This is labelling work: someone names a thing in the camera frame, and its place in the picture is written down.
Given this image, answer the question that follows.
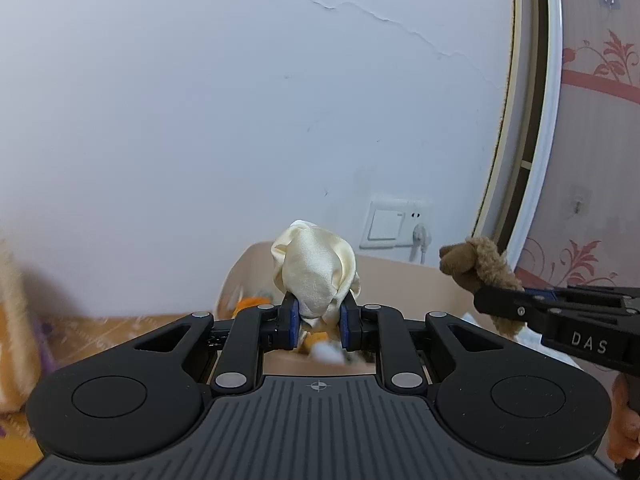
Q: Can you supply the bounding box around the white plug with cable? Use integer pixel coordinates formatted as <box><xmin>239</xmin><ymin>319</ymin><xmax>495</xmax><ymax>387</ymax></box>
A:
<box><xmin>409</xmin><ymin>223</ymin><xmax>432</xmax><ymax>264</ymax></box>

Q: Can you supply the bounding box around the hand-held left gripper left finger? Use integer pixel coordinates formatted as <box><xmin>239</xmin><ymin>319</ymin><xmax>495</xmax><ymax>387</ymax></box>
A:
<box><xmin>125</xmin><ymin>292</ymin><xmax>301</xmax><ymax>396</ymax></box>

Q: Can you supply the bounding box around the cream satin scrunchie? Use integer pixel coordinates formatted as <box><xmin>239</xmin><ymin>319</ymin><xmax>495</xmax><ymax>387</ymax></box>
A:
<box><xmin>270</xmin><ymin>219</ymin><xmax>362</xmax><ymax>333</ymax></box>

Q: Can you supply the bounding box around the white curved headboard frame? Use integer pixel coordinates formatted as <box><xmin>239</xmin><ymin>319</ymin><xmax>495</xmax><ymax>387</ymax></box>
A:
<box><xmin>479</xmin><ymin>0</ymin><xmax>563</xmax><ymax>281</ymax></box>

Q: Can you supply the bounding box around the patterned table mat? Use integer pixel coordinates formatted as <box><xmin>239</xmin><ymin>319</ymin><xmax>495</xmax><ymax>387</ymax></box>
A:
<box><xmin>42</xmin><ymin>312</ymin><xmax>223</xmax><ymax>361</ymax></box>

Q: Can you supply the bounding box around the person's right hand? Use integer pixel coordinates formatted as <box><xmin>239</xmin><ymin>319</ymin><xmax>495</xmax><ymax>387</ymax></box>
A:
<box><xmin>607</xmin><ymin>374</ymin><xmax>640</xmax><ymax>467</ymax></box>

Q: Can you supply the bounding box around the white wall socket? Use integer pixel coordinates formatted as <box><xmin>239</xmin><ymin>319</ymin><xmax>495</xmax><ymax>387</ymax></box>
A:
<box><xmin>404</xmin><ymin>200</ymin><xmax>434</xmax><ymax>250</ymax></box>

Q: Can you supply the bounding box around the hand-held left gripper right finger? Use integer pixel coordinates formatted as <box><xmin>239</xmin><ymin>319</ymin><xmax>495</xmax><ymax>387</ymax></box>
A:
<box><xmin>339</xmin><ymin>292</ymin><xmax>506</xmax><ymax>393</ymax></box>

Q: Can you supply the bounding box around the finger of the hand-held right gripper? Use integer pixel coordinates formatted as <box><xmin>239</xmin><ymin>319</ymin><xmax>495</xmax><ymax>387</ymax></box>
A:
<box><xmin>472</xmin><ymin>284</ymin><xmax>626</xmax><ymax>334</ymax></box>
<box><xmin>525</xmin><ymin>284</ymin><xmax>640</xmax><ymax>302</ymax></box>

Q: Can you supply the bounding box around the white cloth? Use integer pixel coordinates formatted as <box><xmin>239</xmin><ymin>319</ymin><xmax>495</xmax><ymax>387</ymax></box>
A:
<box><xmin>312</xmin><ymin>341</ymin><xmax>347</xmax><ymax>364</ymax></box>

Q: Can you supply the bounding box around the white wall switch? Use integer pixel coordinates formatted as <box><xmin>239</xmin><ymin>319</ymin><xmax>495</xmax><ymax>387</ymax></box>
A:
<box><xmin>360</xmin><ymin>199</ymin><xmax>408</xmax><ymax>250</ymax></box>

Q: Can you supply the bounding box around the brown fuzzy scrunchie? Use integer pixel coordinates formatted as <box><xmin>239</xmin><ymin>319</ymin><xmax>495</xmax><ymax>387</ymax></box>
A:
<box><xmin>439</xmin><ymin>236</ymin><xmax>526</xmax><ymax>338</ymax></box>

